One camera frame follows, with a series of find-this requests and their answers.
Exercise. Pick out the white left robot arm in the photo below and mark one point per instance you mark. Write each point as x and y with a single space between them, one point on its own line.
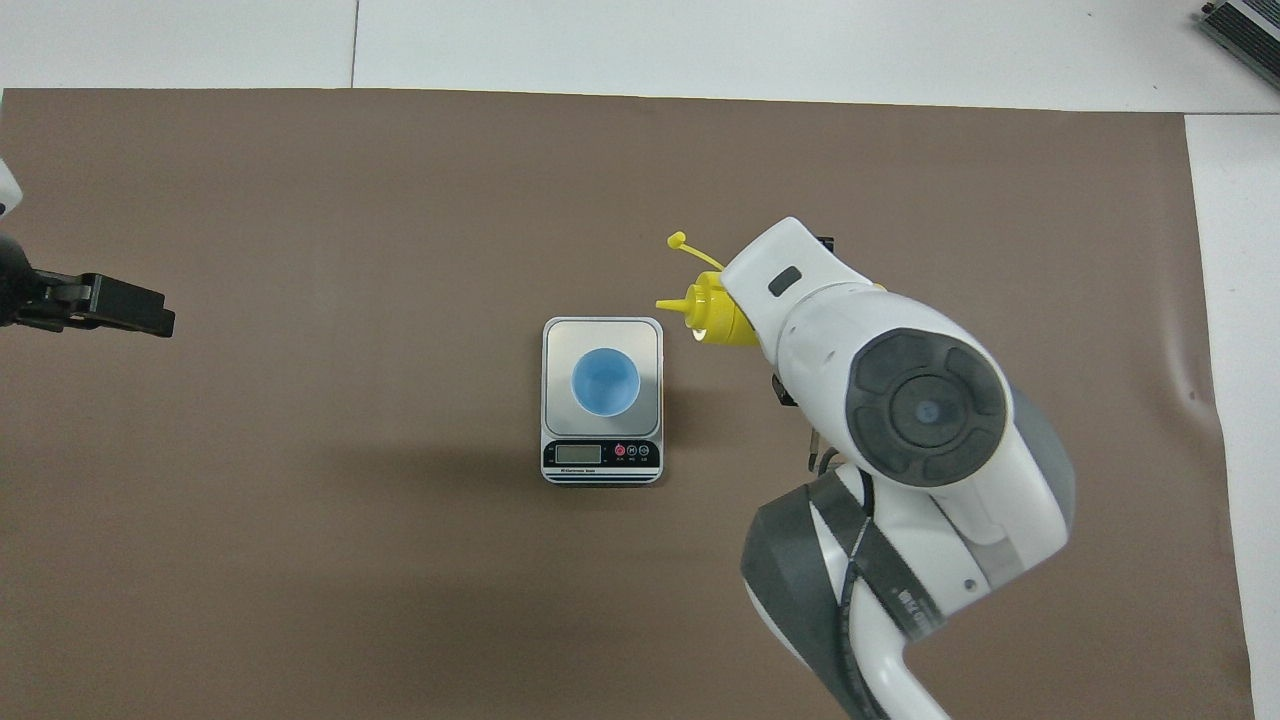
8 190

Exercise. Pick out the light blue plastic cup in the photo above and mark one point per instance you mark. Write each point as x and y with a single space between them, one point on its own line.
605 382

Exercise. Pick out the brown paper table mat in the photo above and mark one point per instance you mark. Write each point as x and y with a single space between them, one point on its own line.
400 580

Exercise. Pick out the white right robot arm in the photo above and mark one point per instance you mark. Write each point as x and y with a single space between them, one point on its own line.
880 340

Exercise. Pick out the yellow squeeze bottle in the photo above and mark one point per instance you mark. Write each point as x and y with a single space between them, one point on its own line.
715 315

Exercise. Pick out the silver digital kitchen scale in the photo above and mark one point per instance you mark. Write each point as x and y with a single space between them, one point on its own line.
600 455

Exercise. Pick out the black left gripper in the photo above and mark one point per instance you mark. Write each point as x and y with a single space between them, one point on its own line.
15 280

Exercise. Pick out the grey finned metal box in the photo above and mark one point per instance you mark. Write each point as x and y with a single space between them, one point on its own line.
1245 30

